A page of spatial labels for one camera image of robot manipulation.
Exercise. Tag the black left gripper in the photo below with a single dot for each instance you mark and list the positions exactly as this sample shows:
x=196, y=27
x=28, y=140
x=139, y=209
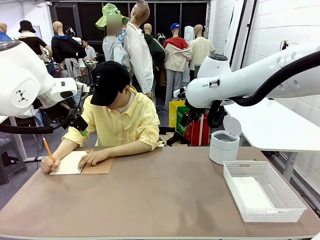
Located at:
x=78, y=123

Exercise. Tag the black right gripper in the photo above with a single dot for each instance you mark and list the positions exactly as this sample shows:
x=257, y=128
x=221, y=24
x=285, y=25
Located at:
x=197, y=113

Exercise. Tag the kraft cover spiral notebook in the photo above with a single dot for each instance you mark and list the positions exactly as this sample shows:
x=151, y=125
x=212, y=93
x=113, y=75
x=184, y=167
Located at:
x=100, y=167

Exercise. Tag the yellow pencil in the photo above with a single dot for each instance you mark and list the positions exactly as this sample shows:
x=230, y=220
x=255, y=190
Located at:
x=47, y=147

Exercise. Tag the white paper sheet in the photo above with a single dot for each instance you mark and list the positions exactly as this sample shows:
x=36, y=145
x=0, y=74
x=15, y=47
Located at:
x=250, y=192

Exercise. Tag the person's right forearm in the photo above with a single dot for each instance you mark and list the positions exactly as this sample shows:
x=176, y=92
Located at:
x=65, y=150

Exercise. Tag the person's left forearm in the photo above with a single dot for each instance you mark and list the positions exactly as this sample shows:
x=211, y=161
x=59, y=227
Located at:
x=130, y=148

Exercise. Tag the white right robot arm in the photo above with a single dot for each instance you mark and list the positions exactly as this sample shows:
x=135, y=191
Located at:
x=250, y=80

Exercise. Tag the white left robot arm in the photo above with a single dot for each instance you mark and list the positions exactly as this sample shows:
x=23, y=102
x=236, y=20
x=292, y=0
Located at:
x=20, y=75

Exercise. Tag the person's left hand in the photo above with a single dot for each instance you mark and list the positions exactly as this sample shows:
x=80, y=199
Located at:
x=92, y=158

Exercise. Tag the person's right hand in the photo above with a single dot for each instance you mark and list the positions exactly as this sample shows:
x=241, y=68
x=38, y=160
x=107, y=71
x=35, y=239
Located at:
x=48, y=165

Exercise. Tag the green recycling bag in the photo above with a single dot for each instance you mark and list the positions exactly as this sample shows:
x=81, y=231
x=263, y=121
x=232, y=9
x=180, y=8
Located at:
x=180, y=130

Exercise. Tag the yellow recycling bag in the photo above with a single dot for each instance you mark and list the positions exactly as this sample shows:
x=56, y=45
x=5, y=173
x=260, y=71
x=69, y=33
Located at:
x=173, y=112

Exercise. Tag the red recycling bag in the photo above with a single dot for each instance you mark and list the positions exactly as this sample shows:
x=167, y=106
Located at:
x=195, y=137

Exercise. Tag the black floor stand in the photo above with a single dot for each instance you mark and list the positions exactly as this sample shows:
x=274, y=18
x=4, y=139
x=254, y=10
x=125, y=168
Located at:
x=176, y=138

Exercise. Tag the small white table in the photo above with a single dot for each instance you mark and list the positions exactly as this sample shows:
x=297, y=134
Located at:
x=201, y=136

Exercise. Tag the person in yellow shirt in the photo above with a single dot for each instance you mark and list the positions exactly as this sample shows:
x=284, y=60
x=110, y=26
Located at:
x=125, y=120

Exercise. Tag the white lidded trash can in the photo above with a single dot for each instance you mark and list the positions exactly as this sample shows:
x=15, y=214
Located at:
x=222, y=150

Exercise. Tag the black baseball cap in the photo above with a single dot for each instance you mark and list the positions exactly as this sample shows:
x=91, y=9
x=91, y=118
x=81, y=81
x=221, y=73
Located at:
x=110, y=85

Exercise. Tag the mannequin with blue cap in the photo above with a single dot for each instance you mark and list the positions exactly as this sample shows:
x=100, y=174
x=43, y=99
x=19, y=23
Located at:
x=177, y=57

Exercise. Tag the white desk with metal legs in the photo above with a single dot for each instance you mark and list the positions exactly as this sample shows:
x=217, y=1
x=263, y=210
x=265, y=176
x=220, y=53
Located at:
x=18, y=142

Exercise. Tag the metal cart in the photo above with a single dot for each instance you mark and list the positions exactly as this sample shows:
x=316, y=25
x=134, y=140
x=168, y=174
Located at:
x=91, y=62

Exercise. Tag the mannequin in dark green jacket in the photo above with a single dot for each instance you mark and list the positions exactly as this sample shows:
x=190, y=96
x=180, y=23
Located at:
x=156, y=52

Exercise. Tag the mannequin in cream shirt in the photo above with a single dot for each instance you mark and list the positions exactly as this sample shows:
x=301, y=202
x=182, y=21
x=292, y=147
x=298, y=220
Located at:
x=201, y=47

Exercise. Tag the seated man in gray shirt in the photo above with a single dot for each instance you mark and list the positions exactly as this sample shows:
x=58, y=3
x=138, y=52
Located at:
x=90, y=52

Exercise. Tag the tall mannequin in white shirt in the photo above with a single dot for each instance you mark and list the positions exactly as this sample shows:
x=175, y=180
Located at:
x=137, y=50

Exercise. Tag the mannequin in black hoodie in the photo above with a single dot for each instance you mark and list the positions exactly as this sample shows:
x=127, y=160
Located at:
x=65, y=50

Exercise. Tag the white tall appliance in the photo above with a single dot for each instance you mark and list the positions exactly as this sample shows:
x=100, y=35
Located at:
x=189, y=33

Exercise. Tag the mannequin with green checked hat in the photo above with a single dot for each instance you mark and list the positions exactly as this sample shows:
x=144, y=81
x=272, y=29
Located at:
x=111, y=47

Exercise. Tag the mannequin with black bucket hat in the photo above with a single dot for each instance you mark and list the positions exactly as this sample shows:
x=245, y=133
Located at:
x=32, y=42

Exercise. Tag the large white table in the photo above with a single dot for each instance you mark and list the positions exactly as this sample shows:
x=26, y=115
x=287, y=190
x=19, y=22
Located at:
x=287, y=135

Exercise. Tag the whiteboard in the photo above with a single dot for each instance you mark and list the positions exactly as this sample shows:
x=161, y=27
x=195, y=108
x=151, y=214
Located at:
x=38, y=31

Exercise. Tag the mannequin in blue shirt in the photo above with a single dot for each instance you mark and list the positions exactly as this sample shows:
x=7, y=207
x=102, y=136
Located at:
x=3, y=37

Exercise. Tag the small black tripod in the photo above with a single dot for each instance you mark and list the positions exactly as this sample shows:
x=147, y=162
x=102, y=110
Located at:
x=284, y=45

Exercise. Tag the white perforated plastic basket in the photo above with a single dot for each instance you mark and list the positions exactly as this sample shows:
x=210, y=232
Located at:
x=270, y=215

